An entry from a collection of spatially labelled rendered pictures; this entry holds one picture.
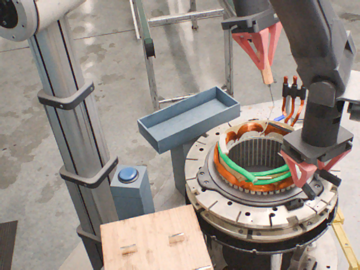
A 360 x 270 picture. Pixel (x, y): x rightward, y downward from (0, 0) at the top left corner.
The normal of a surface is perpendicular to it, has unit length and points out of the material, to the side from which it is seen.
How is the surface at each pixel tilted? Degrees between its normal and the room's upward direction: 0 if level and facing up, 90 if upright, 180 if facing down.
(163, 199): 0
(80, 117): 90
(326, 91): 113
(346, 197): 0
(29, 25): 108
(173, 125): 0
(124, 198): 90
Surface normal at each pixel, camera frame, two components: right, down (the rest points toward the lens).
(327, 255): -0.09, -0.76
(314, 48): -0.45, 0.72
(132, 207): -0.18, 0.65
